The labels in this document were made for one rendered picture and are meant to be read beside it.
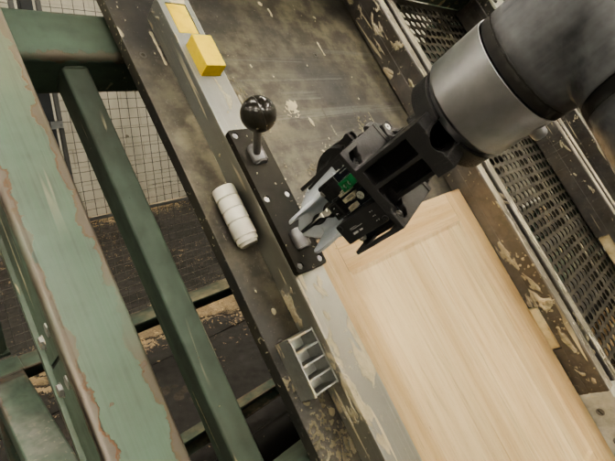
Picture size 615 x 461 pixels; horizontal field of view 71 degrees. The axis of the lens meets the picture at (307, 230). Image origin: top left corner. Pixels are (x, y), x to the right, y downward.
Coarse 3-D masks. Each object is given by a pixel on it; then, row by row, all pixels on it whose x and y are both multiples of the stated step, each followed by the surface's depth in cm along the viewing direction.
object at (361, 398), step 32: (160, 0) 58; (160, 32) 59; (192, 64) 56; (192, 96) 57; (224, 96) 57; (224, 128) 55; (224, 160) 56; (256, 224) 54; (288, 288) 53; (320, 288) 53; (320, 320) 51; (352, 352) 51; (352, 384) 49; (352, 416) 50; (384, 416) 50; (384, 448) 48
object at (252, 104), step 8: (256, 96) 43; (264, 96) 44; (248, 104) 43; (256, 104) 43; (264, 104) 43; (272, 104) 44; (240, 112) 44; (248, 112) 43; (256, 112) 43; (264, 112) 43; (272, 112) 44; (248, 120) 43; (256, 120) 43; (264, 120) 43; (272, 120) 44; (248, 128) 44; (256, 128) 44; (264, 128) 44; (256, 136) 49; (256, 144) 50; (248, 152) 54; (256, 152) 53; (264, 152) 54; (256, 160) 53; (264, 160) 54
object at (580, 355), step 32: (352, 0) 93; (384, 0) 92; (384, 32) 89; (384, 64) 91; (416, 64) 86; (480, 192) 83; (480, 224) 85; (512, 224) 81; (512, 256) 82; (544, 256) 82; (544, 288) 79; (576, 320) 80; (576, 352) 78; (576, 384) 79; (608, 384) 76; (608, 416) 76
